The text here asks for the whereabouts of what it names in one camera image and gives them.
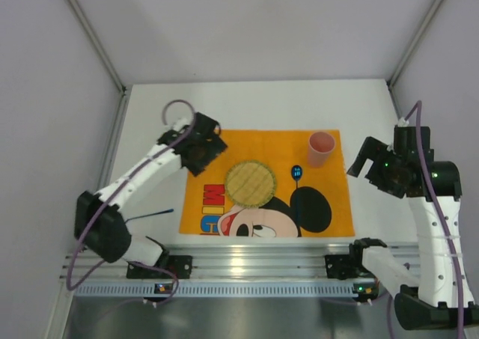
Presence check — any pink plastic cup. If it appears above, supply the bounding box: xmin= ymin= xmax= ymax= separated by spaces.
xmin=308 ymin=131 xmax=336 ymax=168

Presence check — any round woven bamboo plate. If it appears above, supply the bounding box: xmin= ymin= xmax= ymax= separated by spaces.
xmin=224 ymin=160 xmax=277 ymax=208

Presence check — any blue metallic fork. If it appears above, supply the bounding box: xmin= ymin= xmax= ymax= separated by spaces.
xmin=125 ymin=208 xmax=174 ymax=223

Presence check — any blue metallic spoon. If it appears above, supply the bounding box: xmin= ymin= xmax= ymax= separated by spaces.
xmin=290 ymin=165 xmax=303 ymax=237

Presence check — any orange cartoon mouse cloth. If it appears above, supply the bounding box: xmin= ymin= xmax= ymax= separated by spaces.
xmin=179 ymin=129 xmax=355 ymax=239

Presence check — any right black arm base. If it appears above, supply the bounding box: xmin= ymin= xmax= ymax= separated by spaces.
xmin=324 ymin=254 xmax=371 ymax=280

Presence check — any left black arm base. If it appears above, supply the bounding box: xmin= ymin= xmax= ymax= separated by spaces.
xmin=126 ymin=255 xmax=193 ymax=280

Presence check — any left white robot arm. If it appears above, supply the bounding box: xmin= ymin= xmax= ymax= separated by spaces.
xmin=74 ymin=112 xmax=227 ymax=266

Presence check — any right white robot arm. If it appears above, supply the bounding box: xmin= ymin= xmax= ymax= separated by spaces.
xmin=347 ymin=126 xmax=478 ymax=335

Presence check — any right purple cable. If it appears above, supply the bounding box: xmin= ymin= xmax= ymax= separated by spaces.
xmin=376 ymin=100 xmax=472 ymax=339

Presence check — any purple cable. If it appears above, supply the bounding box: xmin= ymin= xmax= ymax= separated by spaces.
xmin=376 ymin=100 xmax=472 ymax=339
xmin=66 ymin=99 xmax=198 ymax=306

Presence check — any aluminium rail frame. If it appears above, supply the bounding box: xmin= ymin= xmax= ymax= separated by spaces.
xmin=72 ymin=242 xmax=421 ymax=281

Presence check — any slotted grey cable duct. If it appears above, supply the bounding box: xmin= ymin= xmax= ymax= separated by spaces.
xmin=75 ymin=281 xmax=379 ymax=300

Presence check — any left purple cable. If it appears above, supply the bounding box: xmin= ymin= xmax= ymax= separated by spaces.
xmin=66 ymin=99 xmax=198 ymax=306

